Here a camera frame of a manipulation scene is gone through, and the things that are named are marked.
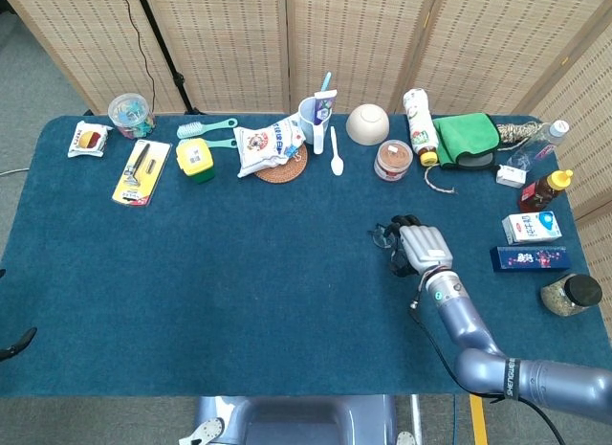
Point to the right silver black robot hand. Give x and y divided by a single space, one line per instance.
425 246

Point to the thin-framed eyeglasses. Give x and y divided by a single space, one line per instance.
380 237

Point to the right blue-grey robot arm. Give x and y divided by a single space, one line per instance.
478 340

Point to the clear snack jar red label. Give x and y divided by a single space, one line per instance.
393 160

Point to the dark blue long box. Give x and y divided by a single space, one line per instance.
531 259

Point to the white blue milk carton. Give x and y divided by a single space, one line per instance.
531 227

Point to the small white carton box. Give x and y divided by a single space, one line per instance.
510 177

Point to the green microfibre cloth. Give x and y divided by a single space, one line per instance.
466 134

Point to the white plastic spoon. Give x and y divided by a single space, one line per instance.
337 165

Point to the white drink bottle yellow cap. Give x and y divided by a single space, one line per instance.
421 124

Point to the amber honey bottle yellow cap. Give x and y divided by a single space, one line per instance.
542 191

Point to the beige upturned bowl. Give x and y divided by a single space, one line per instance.
367 124

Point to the clear plastic water bottle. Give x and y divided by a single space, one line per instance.
540 146

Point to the glass jar black lid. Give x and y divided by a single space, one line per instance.
571 294

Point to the round woven brown coaster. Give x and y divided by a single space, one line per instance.
287 170

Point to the light blue plastic cup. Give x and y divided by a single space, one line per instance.
311 124

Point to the purple white toothpaste tube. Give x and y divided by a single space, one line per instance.
324 107

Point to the white table leg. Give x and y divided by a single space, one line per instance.
416 421

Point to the blue carpet table cover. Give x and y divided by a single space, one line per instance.
239 273

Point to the white printed food bag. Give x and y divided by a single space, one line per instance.
265 146

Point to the teal toothbrush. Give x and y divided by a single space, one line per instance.
326 81

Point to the blue-grey robot torso base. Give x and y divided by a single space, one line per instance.
296 421

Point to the green yellow mini bin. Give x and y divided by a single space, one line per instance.
193 159

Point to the teal bristle brush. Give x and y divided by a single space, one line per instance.
191 129

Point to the bamboo folding screen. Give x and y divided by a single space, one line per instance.
229 43

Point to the yellow razor blister pack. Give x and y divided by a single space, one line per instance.
138 177

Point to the clear jar of binder clips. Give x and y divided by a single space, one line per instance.
130 115

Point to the black tripod stand pole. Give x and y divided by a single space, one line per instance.
162 48

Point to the white red snack packet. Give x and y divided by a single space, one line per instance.
88 140

